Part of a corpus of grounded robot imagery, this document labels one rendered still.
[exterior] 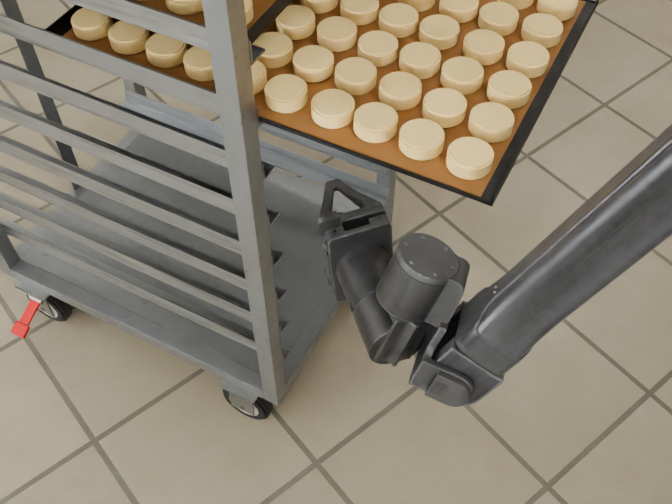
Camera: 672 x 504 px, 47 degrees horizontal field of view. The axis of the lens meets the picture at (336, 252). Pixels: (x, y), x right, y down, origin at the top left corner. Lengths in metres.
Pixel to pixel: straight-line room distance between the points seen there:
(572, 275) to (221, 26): 0.41
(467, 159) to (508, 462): 0.81
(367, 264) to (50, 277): 0.97
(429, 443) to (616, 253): 0.95
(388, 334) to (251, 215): 0.34
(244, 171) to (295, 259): 0.65
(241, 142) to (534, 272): 0.39
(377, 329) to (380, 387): 0.86
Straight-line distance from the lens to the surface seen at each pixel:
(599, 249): 0.63
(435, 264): 0.68
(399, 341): 0.72
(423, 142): 0.86
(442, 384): 0.72
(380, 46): 0.98
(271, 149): 1.63
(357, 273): 0.75
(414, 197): 1.87
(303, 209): 1.64
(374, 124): 0.87
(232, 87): 0.84
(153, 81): 0.97
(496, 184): 0.86
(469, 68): 0.96
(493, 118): 0.90
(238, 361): 1.44
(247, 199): 0.97
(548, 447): 1.57
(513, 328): 0.69
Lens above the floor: 1.39
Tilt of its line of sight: 52 degrees down
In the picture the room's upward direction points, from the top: straight up
